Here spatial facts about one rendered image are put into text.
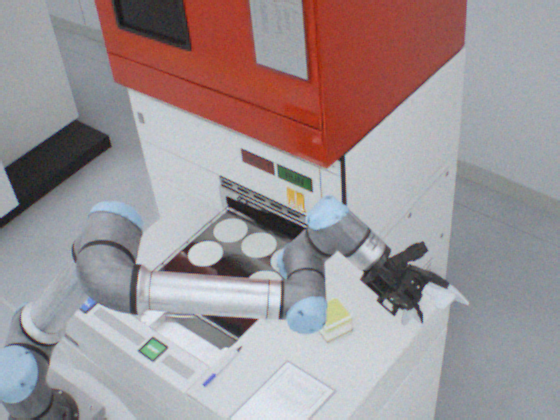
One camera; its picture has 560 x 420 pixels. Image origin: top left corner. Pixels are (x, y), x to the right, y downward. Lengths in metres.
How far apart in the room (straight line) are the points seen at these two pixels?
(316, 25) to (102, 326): 0.92
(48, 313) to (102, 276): 0.32
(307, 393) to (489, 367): 1.37
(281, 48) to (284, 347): 0.70
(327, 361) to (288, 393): 0.13
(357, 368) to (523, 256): 1.77
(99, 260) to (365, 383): 0.67
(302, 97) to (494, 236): 1.88
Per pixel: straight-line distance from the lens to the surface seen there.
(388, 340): 1.74
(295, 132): 1.77
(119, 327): 1.87
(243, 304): 1.34
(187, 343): 1.89
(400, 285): 1.41
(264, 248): 2.05
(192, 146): 2.22
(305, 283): 1.36
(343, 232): 1.38
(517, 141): 3.43
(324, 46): 1.60
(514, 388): 2.87
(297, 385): 1.66
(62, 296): 1.59
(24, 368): 1.66
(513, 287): 3.19
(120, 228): 1.42
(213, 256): 2.05
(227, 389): 1.68
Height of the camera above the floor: 2.34
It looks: 43 degrees down
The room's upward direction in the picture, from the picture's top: 6 degrees counter-clockwise
